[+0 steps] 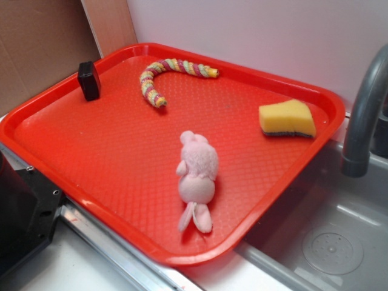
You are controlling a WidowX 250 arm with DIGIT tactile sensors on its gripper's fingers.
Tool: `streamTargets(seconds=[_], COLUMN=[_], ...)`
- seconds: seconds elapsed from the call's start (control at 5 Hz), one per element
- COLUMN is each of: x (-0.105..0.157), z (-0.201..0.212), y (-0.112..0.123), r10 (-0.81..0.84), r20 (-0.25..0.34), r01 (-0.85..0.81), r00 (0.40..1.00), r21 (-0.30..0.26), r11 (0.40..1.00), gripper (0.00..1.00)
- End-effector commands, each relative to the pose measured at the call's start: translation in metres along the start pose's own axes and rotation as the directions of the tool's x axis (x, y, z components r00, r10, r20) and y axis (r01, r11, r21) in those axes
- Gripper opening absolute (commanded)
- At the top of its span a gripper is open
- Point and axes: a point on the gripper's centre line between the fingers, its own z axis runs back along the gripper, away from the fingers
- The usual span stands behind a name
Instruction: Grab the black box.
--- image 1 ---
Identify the brown cardboard sheet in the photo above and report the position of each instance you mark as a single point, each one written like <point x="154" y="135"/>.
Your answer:
<point x="42" y="42"/>

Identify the small black box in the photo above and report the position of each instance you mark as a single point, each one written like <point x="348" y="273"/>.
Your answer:
<point x="89" y="82"/>

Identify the grey plastic sink basin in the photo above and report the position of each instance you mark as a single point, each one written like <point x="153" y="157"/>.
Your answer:
<point x="327" y="231"/>

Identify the yellow sponge with grey pad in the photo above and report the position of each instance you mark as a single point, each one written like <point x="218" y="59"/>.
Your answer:
<point x="289" y="118"/>

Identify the red plastic tray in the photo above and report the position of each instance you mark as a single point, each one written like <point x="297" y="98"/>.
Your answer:
<point x="116" y="156"/>

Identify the light wooden board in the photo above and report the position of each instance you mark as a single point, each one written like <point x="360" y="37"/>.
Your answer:
<point x="111" y="24"/>

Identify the grey toy faucet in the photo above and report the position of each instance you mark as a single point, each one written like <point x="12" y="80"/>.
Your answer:
<point x="367" y="128"/>

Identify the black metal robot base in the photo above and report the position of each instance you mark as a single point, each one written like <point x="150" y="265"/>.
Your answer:
<point x="30" y="206"/>

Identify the silver metal rail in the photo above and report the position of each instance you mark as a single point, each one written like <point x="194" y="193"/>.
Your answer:
<point x="85" y="256"/>

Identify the multicoloured twisted rope toy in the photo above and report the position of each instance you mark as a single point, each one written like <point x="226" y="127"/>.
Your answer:
<point x="146" y="79"/>

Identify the pink plush bunny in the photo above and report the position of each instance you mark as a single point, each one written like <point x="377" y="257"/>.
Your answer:
<point x="197" y="171"/>

